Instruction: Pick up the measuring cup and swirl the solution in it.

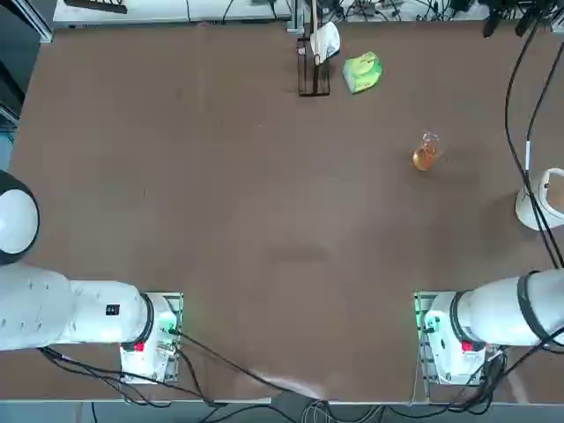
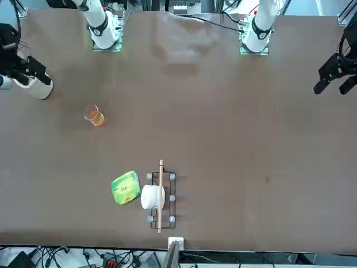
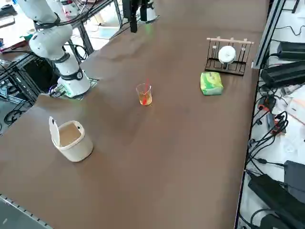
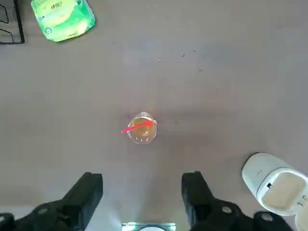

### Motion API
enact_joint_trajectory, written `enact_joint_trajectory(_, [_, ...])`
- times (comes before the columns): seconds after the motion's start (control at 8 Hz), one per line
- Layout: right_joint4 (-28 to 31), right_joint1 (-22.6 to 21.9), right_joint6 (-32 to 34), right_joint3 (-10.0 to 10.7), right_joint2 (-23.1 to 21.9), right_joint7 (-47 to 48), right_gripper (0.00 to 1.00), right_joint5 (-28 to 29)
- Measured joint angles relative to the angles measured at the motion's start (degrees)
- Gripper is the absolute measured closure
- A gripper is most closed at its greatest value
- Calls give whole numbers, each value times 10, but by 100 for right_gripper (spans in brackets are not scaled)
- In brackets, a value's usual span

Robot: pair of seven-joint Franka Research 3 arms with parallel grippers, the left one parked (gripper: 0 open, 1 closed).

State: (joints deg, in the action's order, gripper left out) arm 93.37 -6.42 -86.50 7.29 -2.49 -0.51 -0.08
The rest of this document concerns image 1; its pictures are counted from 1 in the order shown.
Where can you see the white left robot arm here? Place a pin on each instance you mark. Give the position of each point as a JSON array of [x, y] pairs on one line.
[[88, 317]]

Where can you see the beige lidded desktop bin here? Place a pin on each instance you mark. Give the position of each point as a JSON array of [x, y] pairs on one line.
[[526, 207]]

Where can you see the green tissue pack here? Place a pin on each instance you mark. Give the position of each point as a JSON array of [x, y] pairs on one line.
[[362, 72]]

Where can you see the black power strip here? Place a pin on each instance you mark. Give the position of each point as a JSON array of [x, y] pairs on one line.
[[101, 5]]

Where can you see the white side bench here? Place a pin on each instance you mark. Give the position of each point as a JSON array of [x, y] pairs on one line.
[[154, 15]]

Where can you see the glass measuring cup amber solution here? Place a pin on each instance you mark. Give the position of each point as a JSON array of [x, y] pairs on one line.
[[423, 158]]

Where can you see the aluminium frame post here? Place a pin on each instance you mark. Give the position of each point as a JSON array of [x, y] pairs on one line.
[[294, 17]]

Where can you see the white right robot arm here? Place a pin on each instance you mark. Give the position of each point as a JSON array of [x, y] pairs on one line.
[[493, 317]]

